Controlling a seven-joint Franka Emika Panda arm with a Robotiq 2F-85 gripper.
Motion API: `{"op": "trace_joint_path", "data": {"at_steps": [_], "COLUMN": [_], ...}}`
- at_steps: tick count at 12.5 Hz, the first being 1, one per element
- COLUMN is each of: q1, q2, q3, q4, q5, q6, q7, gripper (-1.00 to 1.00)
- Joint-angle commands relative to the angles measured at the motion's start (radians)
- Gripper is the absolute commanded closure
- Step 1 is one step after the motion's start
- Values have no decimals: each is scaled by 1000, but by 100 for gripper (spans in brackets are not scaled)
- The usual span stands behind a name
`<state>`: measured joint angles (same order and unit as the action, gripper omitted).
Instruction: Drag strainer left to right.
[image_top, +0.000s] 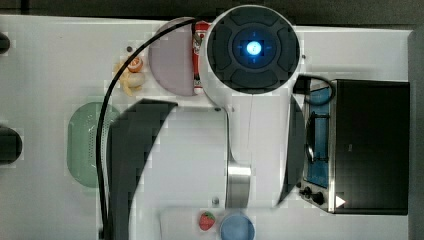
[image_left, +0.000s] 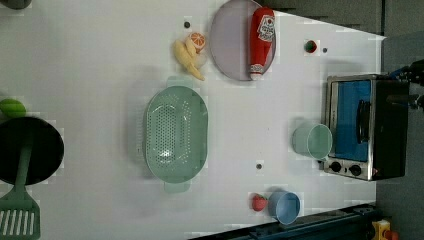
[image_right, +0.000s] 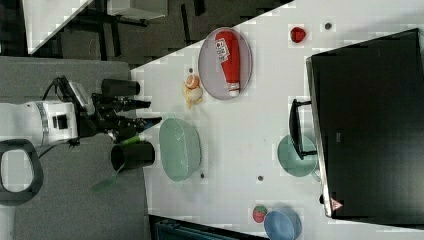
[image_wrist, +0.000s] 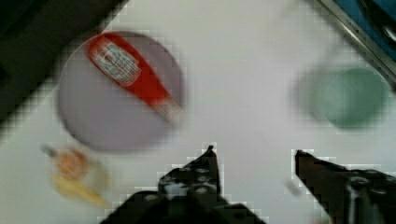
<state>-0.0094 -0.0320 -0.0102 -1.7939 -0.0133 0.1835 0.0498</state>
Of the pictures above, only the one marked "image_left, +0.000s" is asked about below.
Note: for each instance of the green plastic strainer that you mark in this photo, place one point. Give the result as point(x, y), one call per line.
point(176, 134)

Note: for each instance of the orange half toy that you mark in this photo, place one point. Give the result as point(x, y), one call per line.
point(198, 40)

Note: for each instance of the purple round plate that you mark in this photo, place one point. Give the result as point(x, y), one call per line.
point(230, 39)

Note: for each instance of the green cup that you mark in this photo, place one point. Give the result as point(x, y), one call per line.
point(312, 140)

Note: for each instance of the red ketchup bottle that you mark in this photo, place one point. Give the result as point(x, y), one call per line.
point(262, 32)

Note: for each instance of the blue cup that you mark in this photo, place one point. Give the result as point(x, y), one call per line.
point(284, 206)

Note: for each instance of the small red strawberry toy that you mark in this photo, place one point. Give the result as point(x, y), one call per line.
point(310, 46)

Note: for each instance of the black toaster oven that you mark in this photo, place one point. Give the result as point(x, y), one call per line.
point(368, 118)

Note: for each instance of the black pot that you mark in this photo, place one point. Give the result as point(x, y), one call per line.
point(47, 152)

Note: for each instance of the dark blue bin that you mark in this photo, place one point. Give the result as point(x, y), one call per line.
point(351, 223)

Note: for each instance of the green lime toy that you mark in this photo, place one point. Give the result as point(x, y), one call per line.
point(12, 108)

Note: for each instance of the green slotted spatula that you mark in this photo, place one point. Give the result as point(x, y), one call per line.
point(20, 213)

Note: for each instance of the black cylinder cup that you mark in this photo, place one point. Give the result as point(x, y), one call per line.
point(16, 4)

